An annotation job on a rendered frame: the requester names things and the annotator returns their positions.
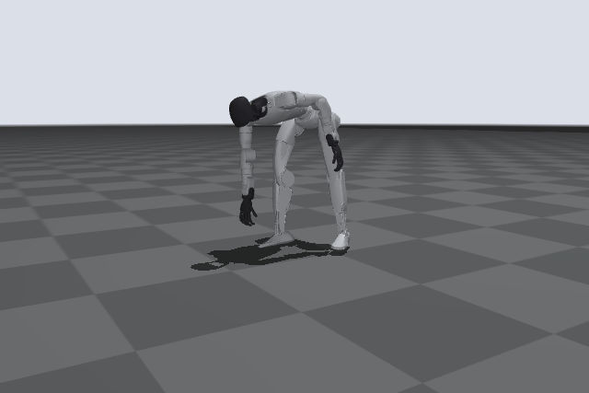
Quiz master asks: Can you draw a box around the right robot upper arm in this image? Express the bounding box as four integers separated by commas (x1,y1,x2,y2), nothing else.
239,122,256,162

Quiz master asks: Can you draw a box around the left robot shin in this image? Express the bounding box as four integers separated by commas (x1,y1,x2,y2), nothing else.
329,169,347,236

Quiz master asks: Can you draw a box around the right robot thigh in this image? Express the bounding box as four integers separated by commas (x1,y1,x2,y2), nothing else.
272,118,304,188

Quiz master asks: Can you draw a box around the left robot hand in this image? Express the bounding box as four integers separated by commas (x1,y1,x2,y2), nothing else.
326,134,343,172

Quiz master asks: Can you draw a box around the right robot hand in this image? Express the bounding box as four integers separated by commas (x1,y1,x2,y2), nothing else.
239,188,257,226

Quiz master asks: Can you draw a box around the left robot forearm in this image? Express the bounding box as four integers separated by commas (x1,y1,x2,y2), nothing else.
318,98,337,142

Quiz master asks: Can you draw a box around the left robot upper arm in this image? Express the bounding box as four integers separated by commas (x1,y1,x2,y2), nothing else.
275,91,324,110

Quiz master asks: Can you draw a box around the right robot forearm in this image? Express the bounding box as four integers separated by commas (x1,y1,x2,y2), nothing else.
240,149,255,195

